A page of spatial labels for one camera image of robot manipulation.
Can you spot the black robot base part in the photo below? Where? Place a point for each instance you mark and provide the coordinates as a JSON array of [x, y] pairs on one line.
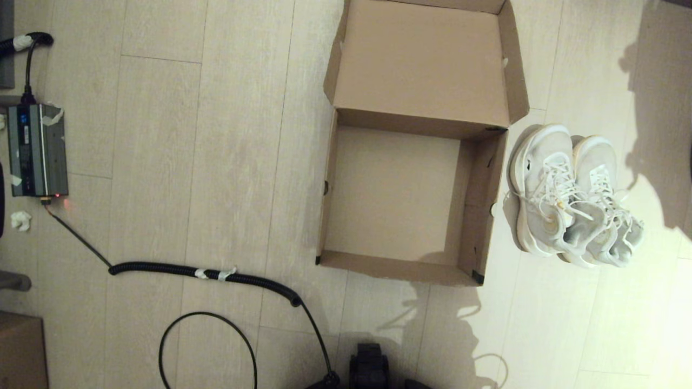
[[369, 367]]

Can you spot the white crumpled paper scrap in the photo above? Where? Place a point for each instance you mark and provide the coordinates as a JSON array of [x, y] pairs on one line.
[[20, 220]]

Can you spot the grey metal power supply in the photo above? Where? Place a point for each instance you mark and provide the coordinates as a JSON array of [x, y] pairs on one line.
[[38, 156]]

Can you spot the white mesh lace-up sneaker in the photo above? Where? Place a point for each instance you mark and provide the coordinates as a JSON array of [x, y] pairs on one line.
[[597, 162], [540, 162]]

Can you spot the white tape strip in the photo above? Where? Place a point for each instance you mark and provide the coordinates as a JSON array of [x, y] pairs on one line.
[[221, 275]]

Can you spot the grey furniture foot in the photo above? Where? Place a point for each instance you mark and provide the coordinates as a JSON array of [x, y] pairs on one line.
[[13, 281]]

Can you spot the dark grey panel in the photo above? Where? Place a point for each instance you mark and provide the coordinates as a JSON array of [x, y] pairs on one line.
[[5, 43]]

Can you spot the brown cardboard carton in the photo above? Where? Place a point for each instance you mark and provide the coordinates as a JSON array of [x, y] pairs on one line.
[[21, 351]]

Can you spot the brown cardboard shoe box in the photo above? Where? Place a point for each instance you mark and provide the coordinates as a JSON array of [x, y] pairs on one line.
[[421, 65]]

